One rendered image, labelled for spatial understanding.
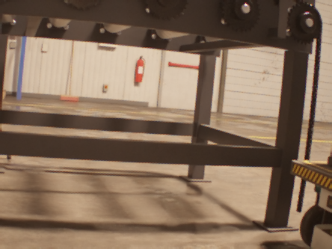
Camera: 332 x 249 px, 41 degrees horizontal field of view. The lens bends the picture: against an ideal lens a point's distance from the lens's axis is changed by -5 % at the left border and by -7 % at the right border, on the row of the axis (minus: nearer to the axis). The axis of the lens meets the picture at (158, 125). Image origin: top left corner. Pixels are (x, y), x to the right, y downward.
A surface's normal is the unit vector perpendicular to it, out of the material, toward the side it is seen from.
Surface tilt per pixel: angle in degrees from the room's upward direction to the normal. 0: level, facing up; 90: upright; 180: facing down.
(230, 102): 90
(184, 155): 90
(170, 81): 90
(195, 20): 90
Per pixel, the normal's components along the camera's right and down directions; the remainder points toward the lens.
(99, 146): 0.30, 0.11
